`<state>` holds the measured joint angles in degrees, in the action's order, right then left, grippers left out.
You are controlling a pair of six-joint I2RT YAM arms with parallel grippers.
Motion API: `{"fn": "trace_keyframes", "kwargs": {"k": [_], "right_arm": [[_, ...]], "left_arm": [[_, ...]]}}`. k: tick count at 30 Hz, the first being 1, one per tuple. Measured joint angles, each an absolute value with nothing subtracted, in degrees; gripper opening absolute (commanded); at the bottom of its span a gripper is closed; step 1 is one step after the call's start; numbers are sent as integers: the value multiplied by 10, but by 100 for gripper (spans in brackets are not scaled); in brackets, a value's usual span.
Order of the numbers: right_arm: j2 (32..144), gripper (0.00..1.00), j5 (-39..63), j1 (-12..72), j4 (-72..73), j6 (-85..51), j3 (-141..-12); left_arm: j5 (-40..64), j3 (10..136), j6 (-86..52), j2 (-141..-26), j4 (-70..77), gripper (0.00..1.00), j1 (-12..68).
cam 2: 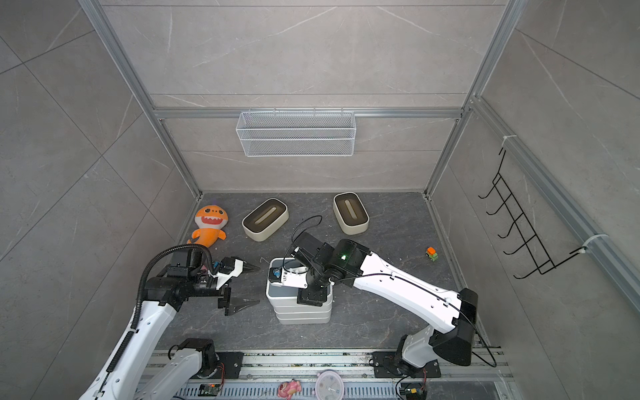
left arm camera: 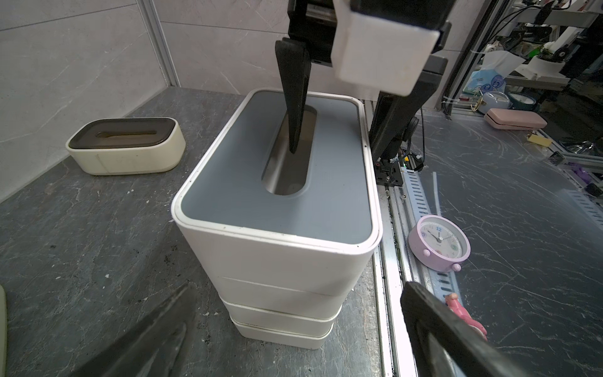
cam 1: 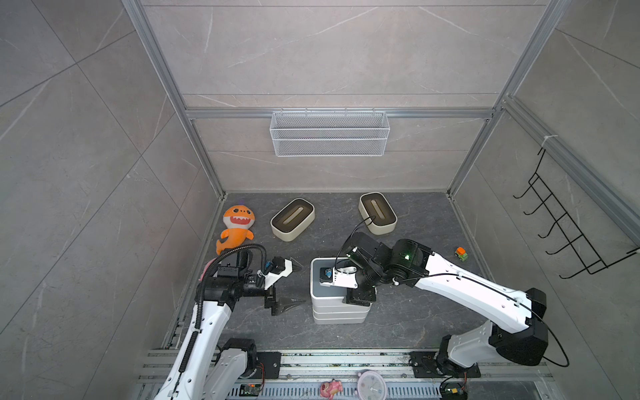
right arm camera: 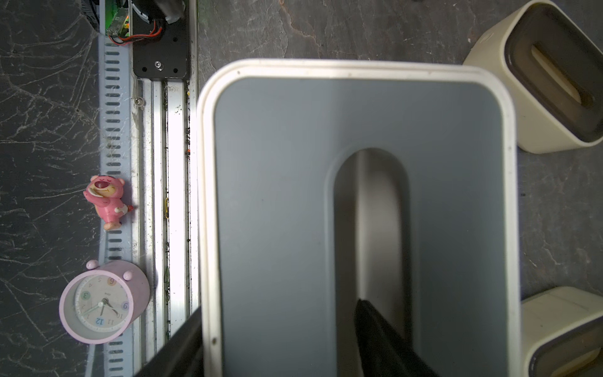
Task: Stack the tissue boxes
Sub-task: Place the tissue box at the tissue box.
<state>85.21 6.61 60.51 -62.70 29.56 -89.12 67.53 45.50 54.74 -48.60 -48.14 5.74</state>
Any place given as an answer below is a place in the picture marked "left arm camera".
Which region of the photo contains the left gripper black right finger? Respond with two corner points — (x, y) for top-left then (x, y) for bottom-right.
(400, 282), (528, 376)

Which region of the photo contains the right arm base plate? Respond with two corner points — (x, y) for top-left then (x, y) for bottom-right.
(374, 155), (424, 187)

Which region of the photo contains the cream tissue box dark lid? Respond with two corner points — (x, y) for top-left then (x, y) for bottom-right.
(0, 286), (8, 377)

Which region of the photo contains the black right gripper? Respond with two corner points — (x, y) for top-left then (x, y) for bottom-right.
(275, 0), (455, 163)

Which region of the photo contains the white tissue box grey top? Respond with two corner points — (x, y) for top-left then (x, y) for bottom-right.
(212, 276), (348, 320)

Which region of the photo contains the cream tissue box brown lid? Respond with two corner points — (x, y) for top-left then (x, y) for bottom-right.
(65, 117), (186, 176)

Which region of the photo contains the white tissue box grey lid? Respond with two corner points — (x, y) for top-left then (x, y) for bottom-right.
(171, 89), (383, 296)

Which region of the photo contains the white tissue box wooden lid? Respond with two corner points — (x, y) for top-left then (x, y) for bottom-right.
(222, 299), (342, 338)

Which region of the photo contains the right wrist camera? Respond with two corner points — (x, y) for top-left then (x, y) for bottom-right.
(331, 1), (440, 97)

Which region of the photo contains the lilac alarm clock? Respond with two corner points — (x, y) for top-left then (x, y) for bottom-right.
(408, 215), (471, 273)

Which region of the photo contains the pink pencil case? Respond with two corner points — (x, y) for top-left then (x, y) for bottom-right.
(485, 108), (547, 130)

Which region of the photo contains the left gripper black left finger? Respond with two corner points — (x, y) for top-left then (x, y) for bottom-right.
(71, 284), (196, 376)

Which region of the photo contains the white tissue box bamboo lid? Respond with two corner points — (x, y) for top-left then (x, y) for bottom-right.
(231, 319), (334, 350)

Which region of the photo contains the pink bear figurine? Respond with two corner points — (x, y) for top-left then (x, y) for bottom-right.
(444, 293), (488, 341)

